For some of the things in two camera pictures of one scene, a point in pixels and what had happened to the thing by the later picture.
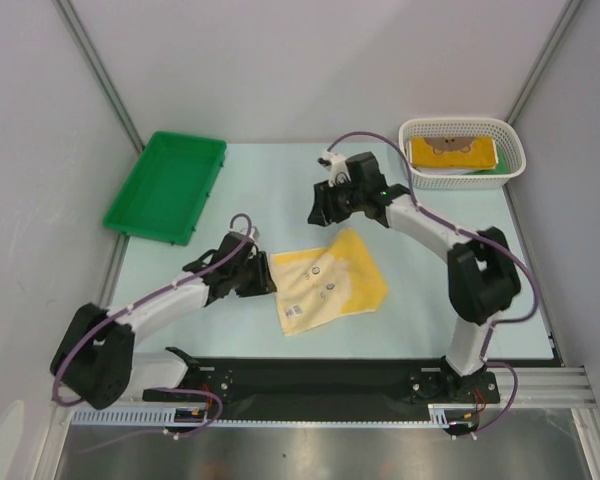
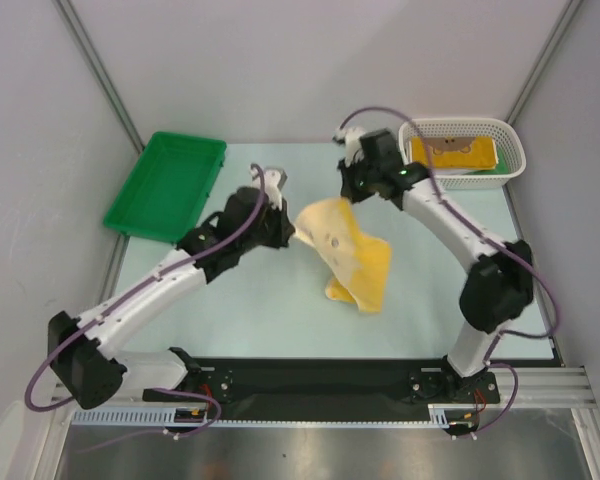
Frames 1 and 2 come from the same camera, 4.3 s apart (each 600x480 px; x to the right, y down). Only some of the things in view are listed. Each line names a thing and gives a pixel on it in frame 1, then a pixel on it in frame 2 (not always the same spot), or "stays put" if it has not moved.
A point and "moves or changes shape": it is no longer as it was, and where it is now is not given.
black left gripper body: x=251 y=279 -> x=270 y=233
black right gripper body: x=327 y=201 -> x=355 y=184
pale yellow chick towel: x=315 y=285 moves or changes shape
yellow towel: x=454 y=152 stays put
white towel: x=447 y=171 -> x=439 y=144
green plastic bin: x=167 y=188 stays put
